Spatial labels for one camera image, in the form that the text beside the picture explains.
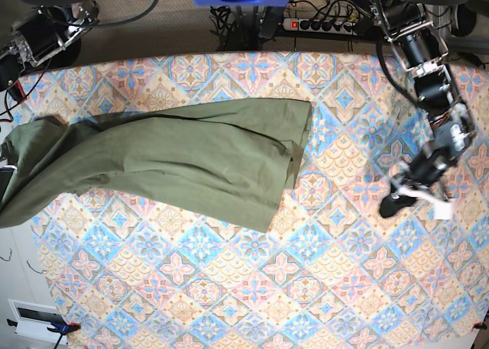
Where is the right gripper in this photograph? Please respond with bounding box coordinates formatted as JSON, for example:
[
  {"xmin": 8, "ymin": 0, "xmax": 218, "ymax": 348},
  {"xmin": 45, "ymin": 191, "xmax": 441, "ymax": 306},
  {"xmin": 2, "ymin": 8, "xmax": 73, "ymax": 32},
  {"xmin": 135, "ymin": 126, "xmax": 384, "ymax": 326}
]
[{"xmin": 0, "ymin": 164, "xmax": 18, "ymax": 173}]

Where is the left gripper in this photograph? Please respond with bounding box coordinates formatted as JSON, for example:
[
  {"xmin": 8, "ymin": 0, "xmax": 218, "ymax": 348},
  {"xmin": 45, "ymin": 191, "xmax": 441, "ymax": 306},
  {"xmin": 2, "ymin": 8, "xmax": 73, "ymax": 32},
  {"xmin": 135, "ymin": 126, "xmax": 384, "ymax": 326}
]
[{"xmin": 379, "ymin": 161, "xmax": 453, "ymax": 218}]

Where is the olive green t-shirt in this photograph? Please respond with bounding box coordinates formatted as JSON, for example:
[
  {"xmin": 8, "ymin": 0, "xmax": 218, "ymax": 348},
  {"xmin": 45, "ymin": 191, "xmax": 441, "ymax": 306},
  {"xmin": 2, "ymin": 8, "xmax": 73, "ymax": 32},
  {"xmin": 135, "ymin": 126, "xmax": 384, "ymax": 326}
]
[{"xmin": 1, "ymin": 99, "xmax": 313, "ymax": 233}]

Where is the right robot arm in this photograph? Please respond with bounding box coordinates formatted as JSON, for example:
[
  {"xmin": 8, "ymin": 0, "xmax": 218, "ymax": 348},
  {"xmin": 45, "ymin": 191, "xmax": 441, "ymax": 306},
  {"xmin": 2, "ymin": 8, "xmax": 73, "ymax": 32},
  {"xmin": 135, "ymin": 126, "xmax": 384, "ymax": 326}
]
[{"xmin": 1, "ymin": 0, "xmax": 99, "ymax": 123}]

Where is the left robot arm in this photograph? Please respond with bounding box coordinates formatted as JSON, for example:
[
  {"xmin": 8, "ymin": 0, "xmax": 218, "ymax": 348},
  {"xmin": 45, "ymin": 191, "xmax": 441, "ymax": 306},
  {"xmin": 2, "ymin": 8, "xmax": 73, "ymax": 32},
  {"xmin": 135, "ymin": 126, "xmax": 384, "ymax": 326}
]
[{"xmin": 371, "ymin": 0, "xmax": 477, "ymax": 220}]

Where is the blue red clamp upper left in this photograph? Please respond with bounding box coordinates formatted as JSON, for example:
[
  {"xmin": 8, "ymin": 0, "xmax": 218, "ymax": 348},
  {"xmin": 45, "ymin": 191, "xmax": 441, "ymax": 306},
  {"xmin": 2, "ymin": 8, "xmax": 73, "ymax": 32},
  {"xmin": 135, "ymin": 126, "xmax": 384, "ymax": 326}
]
[{"xmin": 7, "ymin": 81, "xmax": 26, "ymax": 103}]

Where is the blue red clamp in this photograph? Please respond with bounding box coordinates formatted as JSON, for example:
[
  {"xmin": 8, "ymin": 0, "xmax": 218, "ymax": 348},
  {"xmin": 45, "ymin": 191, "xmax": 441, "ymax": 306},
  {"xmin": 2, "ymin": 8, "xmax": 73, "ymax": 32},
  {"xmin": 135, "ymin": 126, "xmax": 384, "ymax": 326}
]
[
  {"xmin": 7, "ymin": 81, "xmax": 26, "ymax": 103},
  {"xmin": 7, "ymin": 319, "xmax": 81, "ymax": 348}
]

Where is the black round stool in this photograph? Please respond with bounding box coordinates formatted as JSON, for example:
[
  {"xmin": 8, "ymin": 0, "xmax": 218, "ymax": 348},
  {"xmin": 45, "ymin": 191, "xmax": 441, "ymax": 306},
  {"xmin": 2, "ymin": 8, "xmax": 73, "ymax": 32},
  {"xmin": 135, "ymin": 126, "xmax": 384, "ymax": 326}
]
[{"xmin": 53, "ymin": 39, "xmax": 82, "ymax": 69}]

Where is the red clamp lower right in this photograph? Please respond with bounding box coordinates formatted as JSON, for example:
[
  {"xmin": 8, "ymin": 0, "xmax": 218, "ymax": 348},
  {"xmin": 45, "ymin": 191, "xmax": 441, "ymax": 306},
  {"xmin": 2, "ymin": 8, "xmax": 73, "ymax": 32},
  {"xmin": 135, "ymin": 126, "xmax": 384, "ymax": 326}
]
[{"xmin": 472, "ymin": 322, "xmax": 487, "ymax": 331}]

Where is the patterned tablecloth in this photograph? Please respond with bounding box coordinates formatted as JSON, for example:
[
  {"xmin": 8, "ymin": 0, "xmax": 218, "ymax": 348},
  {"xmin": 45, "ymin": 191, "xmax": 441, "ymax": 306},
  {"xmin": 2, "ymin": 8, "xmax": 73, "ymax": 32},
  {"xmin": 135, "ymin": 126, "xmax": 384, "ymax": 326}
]
[{"xmin": 13, "ymin": 53, "xmax": 488, "ymax": 348}]

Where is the white floor outlet box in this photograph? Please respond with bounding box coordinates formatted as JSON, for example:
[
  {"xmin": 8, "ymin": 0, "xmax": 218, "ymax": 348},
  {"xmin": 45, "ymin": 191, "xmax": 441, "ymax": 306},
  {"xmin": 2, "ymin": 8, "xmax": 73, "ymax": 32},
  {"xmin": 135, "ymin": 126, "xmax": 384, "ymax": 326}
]
[{"xmin": 8, "ymin": 299, "xmax": 64, "ymax": 344}]

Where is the blue red clamp lower left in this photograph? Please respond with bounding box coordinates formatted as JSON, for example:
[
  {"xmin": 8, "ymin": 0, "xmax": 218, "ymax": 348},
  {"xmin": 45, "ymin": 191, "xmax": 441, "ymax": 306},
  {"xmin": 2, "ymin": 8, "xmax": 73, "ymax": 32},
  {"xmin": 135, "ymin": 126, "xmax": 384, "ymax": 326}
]
[{"xmin": 7, "ymin": 319, "xmax": 81, "ymax": 348}]

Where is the white power strip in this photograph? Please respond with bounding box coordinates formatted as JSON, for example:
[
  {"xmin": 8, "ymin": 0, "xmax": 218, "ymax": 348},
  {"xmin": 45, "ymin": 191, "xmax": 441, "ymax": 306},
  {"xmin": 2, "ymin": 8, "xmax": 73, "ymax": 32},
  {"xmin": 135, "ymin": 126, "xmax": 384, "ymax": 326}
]
[{"xmin": 282, "ymin": 18, "xmax": 357, "ymax": 36}]

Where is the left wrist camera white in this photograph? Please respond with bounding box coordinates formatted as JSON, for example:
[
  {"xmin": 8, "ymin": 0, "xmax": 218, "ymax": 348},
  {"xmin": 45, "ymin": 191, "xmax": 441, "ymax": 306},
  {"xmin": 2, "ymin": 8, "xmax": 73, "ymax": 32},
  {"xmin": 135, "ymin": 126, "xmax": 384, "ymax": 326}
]
[{"xmin": 433, "ymin": 202, "xmax": 454, "ymax": 221}]

